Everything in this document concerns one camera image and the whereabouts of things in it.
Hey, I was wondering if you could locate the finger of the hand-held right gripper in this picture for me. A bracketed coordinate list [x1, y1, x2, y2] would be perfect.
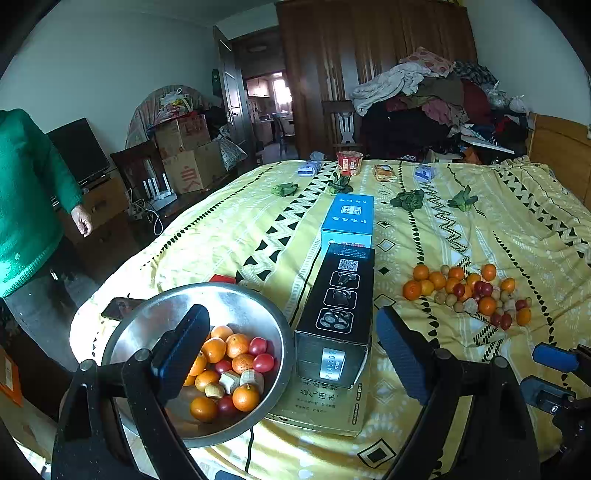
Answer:
[532, 342, 591, 374]
[521, 375, 578, 416]

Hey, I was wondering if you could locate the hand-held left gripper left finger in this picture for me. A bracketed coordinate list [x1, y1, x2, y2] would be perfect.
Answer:
[51, 304, 211, 480]

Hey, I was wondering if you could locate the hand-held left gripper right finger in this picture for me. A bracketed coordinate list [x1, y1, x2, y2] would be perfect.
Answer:
[375, 305, 541, 480]

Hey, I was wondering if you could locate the heap of orange kumquats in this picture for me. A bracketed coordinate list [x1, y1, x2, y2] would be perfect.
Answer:
[184, 324, 262, 423]

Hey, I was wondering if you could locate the pile of orange kumquats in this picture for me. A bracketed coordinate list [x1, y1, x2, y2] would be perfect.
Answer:
[403, 263, 533, 327]

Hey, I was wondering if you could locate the pile of brown longans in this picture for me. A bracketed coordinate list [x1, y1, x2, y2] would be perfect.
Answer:
[434, 264, 518, 319]

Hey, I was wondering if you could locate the round metal bowl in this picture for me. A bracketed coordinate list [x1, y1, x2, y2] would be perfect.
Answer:
[100, 282, 296, 449]

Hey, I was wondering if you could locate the black smartphone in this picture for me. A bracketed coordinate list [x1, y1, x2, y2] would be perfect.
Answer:
[100, 296, 146, 321]

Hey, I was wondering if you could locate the black printed carton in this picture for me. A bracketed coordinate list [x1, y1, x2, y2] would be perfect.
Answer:
[293, 244, 376, 388]

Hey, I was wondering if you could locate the flat yellow printed carton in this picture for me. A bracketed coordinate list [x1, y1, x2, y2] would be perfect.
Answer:
[265, 342, 370, 437]

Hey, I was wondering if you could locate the blue printed carton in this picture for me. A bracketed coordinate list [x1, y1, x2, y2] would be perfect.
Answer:
[320, 194, 376, 252]

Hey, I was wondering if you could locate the wooden dresser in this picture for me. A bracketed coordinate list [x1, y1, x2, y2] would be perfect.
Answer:
[53, 173, 139, 278]

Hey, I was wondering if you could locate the orange cardboard box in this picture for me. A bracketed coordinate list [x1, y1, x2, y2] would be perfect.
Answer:
[0, 346, 24, 407]

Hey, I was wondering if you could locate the white router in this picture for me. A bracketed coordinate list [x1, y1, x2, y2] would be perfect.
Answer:
[141, 173, 178, 213]

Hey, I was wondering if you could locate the large cardboard box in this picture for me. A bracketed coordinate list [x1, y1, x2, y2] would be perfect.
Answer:
[161, 141, 227, 195]

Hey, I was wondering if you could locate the red instant noodle cup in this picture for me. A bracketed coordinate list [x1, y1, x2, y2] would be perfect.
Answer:
[336, 150, 365, 177]

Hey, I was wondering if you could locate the wooden headboard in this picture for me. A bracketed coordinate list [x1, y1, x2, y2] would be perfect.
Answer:
[526, 111, 591, 213]

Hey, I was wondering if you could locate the patterned plastic bag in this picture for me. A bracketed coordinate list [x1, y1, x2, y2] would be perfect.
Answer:
[217, 134, 247, 167]

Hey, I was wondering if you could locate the white flat board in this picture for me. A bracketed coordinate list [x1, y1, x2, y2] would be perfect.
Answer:
[459, 134, 515, 155]

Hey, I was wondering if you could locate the cardboard box with red print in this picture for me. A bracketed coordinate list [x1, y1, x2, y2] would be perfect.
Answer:
[154, 114, 212, 160]

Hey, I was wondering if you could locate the black flat television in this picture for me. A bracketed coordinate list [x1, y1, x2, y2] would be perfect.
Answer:
[46, 117, 112, 185]

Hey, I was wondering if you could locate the wooden chair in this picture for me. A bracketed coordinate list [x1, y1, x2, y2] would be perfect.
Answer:
[322, 99, 365, 160]

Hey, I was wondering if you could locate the round cloth-covered folded table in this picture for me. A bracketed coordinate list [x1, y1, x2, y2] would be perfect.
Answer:
[126, 84, 208, 148]

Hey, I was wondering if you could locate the dark wooden door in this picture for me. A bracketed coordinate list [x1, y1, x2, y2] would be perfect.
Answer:
[213, 25, 252, 162]

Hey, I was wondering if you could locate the white plastic bag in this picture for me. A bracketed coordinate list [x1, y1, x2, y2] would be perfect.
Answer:
[487, 80, 532, 116]

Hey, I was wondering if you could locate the bundle of plastic bags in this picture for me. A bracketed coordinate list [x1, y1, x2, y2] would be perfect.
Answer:
[157, 90, 195, 121]

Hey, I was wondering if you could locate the pile of clothes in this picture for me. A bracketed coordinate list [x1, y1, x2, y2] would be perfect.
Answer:
[351, 46, 532, 160]

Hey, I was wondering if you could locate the brown wooden wardrobe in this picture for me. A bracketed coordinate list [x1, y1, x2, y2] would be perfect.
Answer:
[276, 0, 478, 160]

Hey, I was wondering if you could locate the black cable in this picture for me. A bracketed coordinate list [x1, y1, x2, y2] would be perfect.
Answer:
[245, 427, 257, 480]

